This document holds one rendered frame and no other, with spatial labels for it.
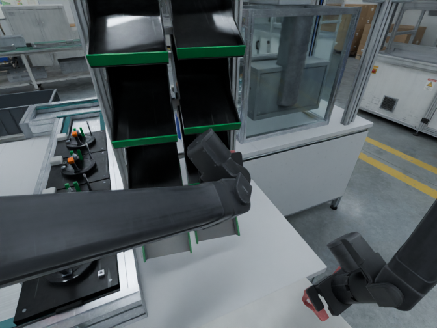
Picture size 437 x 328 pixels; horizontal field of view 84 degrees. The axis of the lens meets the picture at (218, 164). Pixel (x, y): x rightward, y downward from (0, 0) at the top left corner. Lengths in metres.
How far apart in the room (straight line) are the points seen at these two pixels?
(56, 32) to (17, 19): 0.73
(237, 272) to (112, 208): 0.69
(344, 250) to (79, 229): 0.47
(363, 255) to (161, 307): 0.56
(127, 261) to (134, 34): 0.61
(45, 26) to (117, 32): 7.30
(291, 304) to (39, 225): 0.75
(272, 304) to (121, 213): 0.67
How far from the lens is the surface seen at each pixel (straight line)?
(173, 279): 0.87
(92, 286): 0.80
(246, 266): 0.89
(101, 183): 1.11
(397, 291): 0.50
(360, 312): 1.96
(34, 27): 7.86
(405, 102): 4.34
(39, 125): 1.91
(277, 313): 0.83
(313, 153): 1.76
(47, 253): 0.20
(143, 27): 0.56
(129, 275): 0.80
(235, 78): 0.67
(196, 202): 0.30
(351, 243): 0.54
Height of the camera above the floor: 1.61
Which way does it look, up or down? 35 degrees down
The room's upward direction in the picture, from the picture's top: straight up
